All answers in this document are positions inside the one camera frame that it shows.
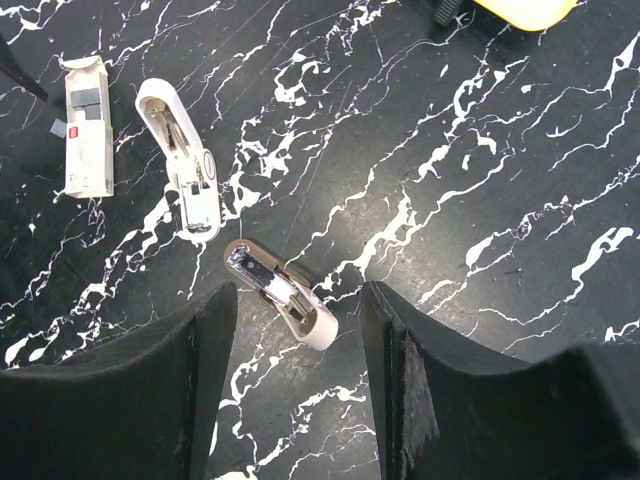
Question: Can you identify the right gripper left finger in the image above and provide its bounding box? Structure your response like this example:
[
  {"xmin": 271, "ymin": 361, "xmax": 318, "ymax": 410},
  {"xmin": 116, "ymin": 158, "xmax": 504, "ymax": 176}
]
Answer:
[{"xmin": 1, "ymin": 283, "xmax": 237, "ymax": 479}]

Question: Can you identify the loose silver staple strip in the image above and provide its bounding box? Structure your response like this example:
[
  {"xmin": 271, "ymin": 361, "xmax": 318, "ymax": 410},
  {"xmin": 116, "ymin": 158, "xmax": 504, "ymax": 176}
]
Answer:
[{"xmin": 49, "ymin": 119, "xmax": 66, "ymax": 139}]

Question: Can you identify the white staple box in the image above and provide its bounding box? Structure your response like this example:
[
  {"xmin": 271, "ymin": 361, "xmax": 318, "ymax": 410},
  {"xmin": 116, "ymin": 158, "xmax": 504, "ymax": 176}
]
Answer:
[{"xmin": 63, "ymin": 55, "xmax": 114, "ymax": 199}]

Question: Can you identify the orange framed whiteboard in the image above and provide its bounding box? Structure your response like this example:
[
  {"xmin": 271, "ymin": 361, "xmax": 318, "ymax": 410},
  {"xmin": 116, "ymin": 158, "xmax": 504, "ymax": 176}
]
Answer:
[{"xmin": 432, "ymin": 0, "xmax": 581, "ymax": 33}]

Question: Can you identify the staple strip in box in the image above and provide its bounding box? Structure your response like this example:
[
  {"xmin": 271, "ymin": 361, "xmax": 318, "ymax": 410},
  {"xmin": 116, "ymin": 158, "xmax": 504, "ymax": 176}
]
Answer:
[
  {"xmin": 70, "ymin": 88, "xmax": 101, "ymax": 109},
  {"xmin": 84, "ymin": 104, "xmax": 103, "ymax": 121}
]

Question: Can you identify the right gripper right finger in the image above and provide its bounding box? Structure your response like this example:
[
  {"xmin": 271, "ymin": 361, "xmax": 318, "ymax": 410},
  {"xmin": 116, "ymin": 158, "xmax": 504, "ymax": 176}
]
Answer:
[{"xmin": 359, "ymin": 281, "xmax": 639, "ymax": 479}]

